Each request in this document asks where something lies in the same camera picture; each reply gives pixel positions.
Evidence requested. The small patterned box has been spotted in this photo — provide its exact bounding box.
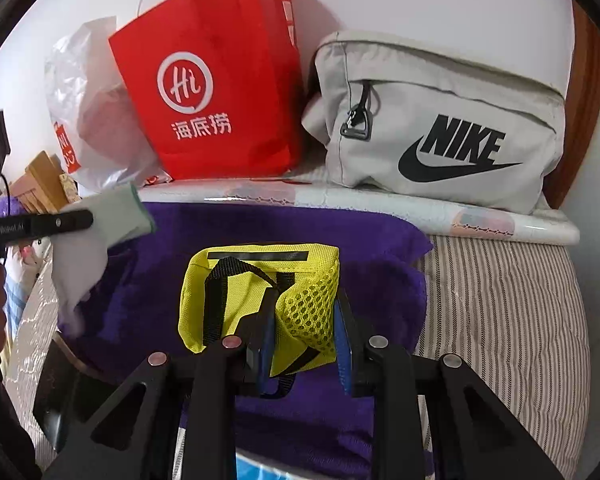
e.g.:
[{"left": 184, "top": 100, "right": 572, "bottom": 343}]
[{"left": 59, "top": 174, "right": 83, "bottom": 205}]

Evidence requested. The grey fabric bag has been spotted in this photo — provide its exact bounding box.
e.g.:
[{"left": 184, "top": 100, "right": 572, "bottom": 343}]
[{"left": 301, "top": 30, "right": 567, "bottom": 215}]

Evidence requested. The yellow mesh pouch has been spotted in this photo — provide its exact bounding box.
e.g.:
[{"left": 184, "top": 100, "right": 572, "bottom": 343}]
[{"left": 177, "top": 242, "right": 342, "bottom": 378}]

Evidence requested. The white plush toy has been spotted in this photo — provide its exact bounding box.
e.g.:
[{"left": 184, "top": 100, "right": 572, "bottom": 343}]
[{"left": 10, "top": 239, "right": 52, "bottom": 275}]

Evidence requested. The red paper bag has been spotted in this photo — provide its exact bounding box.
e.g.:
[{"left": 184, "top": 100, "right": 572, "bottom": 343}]
[{"left": 107, "top": 0, "right": 303, "bottom": 181}]

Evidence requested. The purple towel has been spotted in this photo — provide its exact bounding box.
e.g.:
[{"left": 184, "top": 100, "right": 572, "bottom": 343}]
[{"left": 55, "top": 200, "right": 433, "bottom": 466}]

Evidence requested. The light wooden headboard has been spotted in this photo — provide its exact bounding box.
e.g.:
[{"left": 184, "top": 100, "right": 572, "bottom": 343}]
[{"left": 10, "top": 150, "right": 81, "bottom": 213}]

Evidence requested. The colourful patterned quilt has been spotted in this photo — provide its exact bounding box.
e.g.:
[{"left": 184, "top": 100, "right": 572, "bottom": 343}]
[{"left": 2, "top": 260, "right": 36, "bottom": 341}]

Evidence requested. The white paper roll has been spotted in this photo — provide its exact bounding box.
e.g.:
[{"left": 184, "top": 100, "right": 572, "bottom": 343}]
[{"left": 140, "top": 180, "right": 581, "bottom": 246}]

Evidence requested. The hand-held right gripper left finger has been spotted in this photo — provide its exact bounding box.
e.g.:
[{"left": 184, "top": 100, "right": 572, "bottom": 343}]
[{"left": 42, "top": 285, "right": 298, "bottom": 480}]

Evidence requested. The white plastic bag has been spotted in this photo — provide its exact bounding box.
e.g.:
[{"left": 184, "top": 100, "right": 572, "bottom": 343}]
[{"left": 44, "top": 16, "right": 173, "bottom": 192}]

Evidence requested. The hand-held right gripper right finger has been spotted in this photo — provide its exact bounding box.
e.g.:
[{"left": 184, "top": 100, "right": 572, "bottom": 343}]
[{"left": 330, "top": 287, "right": 566, "bottom": 480}]

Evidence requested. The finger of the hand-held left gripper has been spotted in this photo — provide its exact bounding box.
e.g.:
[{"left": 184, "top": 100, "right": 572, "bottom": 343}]
[{"left": 30, "top": 209, "right": 95, "bottom": 240}]

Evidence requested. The dark wooden bed board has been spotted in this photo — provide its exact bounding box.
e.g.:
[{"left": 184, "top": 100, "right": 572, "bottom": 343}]
[{"left": 545, "top": 0, "right": 600, "bottom": 211}]

